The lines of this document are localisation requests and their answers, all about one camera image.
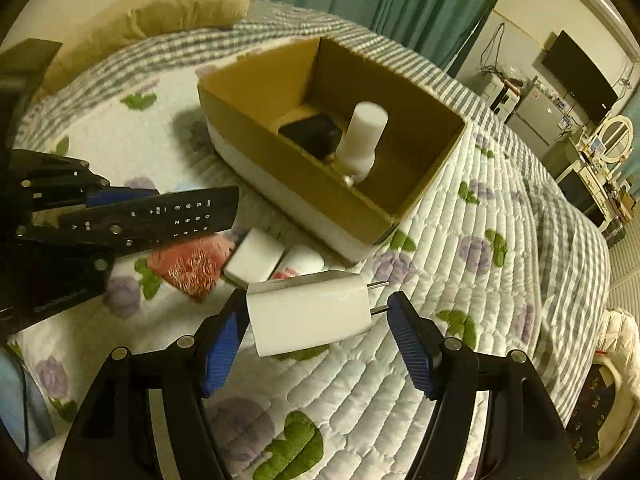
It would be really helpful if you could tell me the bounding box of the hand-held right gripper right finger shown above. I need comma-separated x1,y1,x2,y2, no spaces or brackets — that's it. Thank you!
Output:
387,291,582,480

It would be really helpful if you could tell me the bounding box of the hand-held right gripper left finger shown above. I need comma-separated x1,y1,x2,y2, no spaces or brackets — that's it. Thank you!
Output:
55,290,251,480

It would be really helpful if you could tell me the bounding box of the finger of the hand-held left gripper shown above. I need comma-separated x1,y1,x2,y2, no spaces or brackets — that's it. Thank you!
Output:
14,224,157,257
9,150,162,211

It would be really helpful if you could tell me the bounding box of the black remote control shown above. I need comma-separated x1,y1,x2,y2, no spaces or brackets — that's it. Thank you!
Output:
56,186,242,252

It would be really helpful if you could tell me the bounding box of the white charger plug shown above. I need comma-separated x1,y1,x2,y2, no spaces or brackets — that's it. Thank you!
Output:
246,270,391,359

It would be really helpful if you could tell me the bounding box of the cardboard box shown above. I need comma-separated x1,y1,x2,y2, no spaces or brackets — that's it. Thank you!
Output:
197,36,469,266

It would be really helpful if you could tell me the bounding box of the red patterned packet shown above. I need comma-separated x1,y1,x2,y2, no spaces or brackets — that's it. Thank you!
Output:
147,236,240,304

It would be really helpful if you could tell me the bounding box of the small white box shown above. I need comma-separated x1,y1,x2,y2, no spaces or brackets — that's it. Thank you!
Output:
223,228,285,289

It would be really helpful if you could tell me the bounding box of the white tube with red label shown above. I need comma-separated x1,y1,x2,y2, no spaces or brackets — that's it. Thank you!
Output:
270,244,325,282

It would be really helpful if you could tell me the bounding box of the light blue cloth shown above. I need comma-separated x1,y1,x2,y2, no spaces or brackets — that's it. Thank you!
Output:
0,344,57,457

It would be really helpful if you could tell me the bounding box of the floral quilted blanket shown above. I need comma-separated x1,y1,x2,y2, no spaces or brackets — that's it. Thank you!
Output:
10,52,566,480

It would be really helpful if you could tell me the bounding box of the grey checked bed sheet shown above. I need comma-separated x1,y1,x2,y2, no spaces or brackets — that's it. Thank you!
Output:
14,0,612,423

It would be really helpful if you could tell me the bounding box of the beige pillow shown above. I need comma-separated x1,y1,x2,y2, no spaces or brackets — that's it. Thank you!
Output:
42,0,252,95

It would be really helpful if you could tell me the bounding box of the black flat case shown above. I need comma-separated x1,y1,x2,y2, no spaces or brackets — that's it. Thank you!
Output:
277,112,347,162

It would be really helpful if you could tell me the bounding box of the cream printed cloth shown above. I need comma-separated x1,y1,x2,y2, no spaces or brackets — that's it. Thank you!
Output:
569,307,640,467

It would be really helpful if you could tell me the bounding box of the white plastic bottle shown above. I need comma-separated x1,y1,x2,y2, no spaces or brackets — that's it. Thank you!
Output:
333,100,390,187

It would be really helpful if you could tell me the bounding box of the white dressing table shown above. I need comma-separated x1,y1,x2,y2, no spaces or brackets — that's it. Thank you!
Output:
574,132,637,237

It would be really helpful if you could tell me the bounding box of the grey refrigerator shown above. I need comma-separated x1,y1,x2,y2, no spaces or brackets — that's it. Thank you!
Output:
504,82,564,149

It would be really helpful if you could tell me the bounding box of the white oval vanity mirror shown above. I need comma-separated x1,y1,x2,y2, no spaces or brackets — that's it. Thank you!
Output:
592,114,635,164

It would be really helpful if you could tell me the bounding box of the black flat television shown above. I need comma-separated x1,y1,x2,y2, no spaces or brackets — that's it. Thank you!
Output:
541,30,620,125

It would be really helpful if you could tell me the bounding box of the black cable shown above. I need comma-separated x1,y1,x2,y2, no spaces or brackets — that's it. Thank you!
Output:
18,360,32,457

